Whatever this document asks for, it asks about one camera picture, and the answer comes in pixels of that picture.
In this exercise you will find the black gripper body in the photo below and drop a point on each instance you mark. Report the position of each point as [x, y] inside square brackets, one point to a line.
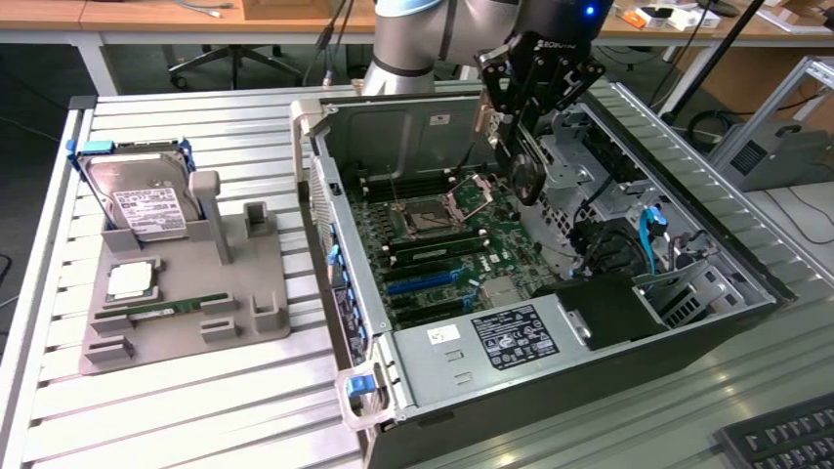
[561, 24]

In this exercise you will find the graphics card with metal bracket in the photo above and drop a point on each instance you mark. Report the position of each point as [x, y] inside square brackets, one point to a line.
[526, 178]

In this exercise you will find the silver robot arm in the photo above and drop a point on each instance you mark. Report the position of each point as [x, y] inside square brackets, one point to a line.
[405, 49]

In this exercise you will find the small orange box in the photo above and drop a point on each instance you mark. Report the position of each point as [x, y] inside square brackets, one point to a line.
[633, 19]

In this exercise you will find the small black device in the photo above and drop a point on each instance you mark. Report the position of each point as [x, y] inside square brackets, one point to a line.
[654, 12]

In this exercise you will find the metal disk bay cage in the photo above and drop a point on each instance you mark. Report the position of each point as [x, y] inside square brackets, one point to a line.
[573, 176]
[690, 293]

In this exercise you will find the small white box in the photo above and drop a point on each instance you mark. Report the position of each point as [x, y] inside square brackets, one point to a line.
[701, 20]

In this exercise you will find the black tripod pole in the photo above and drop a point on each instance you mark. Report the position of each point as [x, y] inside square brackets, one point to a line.
[717, 54]

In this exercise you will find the metal socket cover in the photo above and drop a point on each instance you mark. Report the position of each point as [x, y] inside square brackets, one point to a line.
[465, 186]

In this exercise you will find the black monitor stand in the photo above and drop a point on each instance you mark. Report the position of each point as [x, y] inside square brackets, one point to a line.
[717, 6]

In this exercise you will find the black RAM slot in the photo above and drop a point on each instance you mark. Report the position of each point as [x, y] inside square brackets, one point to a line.
[433, 241]
[401, 174]
[430, 235]
[407, 192]
[403, 180]
[405, 186]

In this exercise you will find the thin metal locking lever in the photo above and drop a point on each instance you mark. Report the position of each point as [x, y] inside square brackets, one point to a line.
[394, 190]

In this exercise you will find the CPU socket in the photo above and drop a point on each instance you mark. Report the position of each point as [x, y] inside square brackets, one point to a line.
[427, 221]

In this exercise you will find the green motherboard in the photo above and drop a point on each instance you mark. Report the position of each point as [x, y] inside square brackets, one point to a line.
[515, 244]

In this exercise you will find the grey metal cabinet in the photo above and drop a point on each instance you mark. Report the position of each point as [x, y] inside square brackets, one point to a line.
[782, 161]

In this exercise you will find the green RAM stick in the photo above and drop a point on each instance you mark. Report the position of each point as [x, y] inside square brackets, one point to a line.
[166, 308]
[439, 255]

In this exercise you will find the brown cardboard box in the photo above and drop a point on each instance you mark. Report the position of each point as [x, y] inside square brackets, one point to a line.
[812, 9]

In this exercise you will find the long black expansion slot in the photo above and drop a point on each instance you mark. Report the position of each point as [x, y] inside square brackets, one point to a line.
[430, 310]
[417, 273]

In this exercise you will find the blue expansion slot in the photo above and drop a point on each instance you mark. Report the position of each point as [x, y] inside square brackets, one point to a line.
[421, 284]

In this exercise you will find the silver chipset heatsink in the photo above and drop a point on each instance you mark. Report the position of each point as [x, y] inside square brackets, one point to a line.
[502, 295]

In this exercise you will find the hard disk in blue caddy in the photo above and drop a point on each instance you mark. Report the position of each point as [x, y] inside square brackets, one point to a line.
[140, 195]

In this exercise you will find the grey power supply unit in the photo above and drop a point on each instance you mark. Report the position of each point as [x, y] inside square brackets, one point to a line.
[443, 376]

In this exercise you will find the grey parts rack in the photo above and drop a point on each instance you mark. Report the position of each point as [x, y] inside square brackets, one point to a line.
[188, 293]

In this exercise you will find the black open PC case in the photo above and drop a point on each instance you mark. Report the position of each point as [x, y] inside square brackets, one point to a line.
[586, 405]

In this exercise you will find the blue case latch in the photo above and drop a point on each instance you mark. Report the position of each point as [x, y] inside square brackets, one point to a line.
[359, 386]

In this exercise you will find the silver CPU chip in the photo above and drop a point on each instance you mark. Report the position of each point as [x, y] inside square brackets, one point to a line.
[132, 279]

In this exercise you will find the black keyboard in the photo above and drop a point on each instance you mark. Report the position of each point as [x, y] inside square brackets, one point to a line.
[782, 439]

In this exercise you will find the beige corner bracket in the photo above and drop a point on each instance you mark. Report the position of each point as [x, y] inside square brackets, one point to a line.
[358, 421]
[306, 115]

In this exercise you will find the aluminium profile frame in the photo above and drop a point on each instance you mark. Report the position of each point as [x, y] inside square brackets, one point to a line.
[794, 83]

